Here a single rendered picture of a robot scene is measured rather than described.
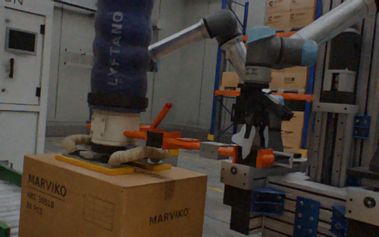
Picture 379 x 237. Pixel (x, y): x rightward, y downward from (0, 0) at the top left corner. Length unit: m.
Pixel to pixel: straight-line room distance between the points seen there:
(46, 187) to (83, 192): 0.23
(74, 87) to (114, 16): 9.71
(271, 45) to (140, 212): 0.62
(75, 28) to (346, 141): 10.07
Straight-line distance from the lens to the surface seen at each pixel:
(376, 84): 1.60
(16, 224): 2.13
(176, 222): 1.36
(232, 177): 1.51
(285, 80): 9.24
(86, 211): 1.31
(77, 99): 11.14
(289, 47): 1.10
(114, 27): 1.40
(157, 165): 1.43
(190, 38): 1.65
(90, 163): 1.39
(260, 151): 1.04
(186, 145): 1.20
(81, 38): 11.24
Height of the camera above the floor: 1.21
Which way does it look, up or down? 3 degrees down
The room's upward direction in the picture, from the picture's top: 5 degrees clockwise
